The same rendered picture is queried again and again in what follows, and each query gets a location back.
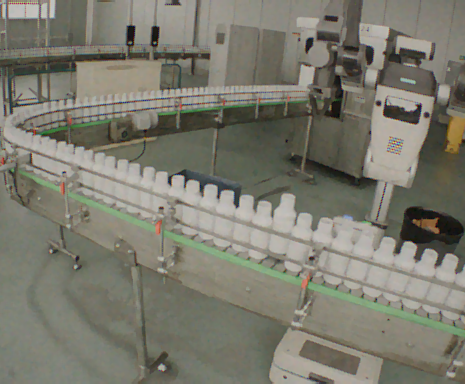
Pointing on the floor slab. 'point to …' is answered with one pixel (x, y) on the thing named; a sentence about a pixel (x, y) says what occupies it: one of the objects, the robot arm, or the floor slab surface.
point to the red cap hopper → (21, 43)
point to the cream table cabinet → (117, 83)
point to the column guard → (454, 134)
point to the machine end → (360, 114)
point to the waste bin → (444, 244)
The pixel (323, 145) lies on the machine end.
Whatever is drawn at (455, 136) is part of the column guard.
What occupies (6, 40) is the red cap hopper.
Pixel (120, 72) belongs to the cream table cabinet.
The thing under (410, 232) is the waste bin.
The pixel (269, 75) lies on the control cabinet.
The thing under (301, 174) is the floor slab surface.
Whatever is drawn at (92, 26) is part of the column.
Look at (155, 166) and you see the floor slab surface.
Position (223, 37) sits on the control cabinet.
